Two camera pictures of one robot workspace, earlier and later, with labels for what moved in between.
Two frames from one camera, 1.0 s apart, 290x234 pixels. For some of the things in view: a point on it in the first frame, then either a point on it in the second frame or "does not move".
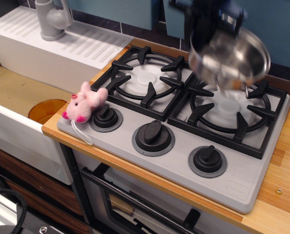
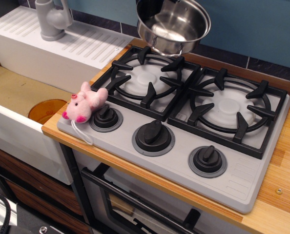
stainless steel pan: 230,61 -> 178,25
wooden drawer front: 39,192 does not move
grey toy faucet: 53,21 does not move
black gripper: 201,18 -> 148,9
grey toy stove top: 216,141 does not move
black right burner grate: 245,118 does not move
